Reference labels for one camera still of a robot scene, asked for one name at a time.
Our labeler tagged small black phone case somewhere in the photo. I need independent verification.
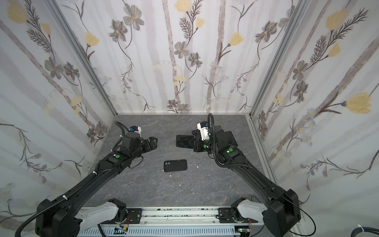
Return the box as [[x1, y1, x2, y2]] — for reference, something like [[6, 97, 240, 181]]
[[163, 160, 188, 172]]

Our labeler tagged blue-edged phone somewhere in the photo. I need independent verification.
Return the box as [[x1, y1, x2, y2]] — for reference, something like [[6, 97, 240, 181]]
[[176, 135, 194, 149], [219, 131, 238, 147]]

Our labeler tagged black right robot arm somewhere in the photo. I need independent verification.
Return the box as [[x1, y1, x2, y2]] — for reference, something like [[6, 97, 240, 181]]
[[189, 121, 301, 237]]

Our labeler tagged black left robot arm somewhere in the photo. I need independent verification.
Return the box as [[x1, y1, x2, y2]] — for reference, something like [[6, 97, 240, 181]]
[[35, 132, 158, 237]]

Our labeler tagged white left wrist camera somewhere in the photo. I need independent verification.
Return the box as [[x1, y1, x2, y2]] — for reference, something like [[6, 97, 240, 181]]
[[129, 125, 142, 134]]

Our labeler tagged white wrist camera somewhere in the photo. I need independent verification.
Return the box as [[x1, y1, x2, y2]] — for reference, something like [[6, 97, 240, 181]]
[[129, 125, 142, 134], [197, 121, 209, 141]]

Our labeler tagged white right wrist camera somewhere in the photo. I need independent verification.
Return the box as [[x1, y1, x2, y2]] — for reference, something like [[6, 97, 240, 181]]
[[197, 121, 209, 141]]

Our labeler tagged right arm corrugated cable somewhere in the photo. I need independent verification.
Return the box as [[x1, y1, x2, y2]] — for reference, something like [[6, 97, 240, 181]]
[[207, 113, 255, 169]]

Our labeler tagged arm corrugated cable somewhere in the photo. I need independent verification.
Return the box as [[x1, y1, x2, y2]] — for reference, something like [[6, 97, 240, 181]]
[[14, 171, 98, 237], [207, 113, 255, 169]]

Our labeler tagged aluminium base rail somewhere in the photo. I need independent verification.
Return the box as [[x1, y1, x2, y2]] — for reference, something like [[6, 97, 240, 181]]
[[56, 205, 306, 237]]

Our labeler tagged white slotted cable duct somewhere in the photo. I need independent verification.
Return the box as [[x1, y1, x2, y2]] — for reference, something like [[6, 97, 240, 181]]
[[76, 226, 242, 237]]

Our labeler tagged left corner aluminium post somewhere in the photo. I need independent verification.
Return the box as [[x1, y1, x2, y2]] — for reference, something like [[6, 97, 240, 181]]
[[44, 0, 118, 117]]

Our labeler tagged corner aluminium post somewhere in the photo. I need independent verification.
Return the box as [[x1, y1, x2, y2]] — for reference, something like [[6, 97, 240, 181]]
[[249, 0, 310, 118], [44, 0, 118, 117]]

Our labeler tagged right corner aluminium post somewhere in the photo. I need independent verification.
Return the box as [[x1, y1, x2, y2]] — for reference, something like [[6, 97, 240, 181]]
[[249, 0, 310, 118]]

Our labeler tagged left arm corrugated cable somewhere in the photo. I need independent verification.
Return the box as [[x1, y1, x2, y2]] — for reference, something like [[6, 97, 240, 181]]
[[14, 171, 98, 237]]

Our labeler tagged black cable bottom right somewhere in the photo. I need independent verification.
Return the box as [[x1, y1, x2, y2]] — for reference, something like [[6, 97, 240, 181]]
[[350, 224, 379, 237]]

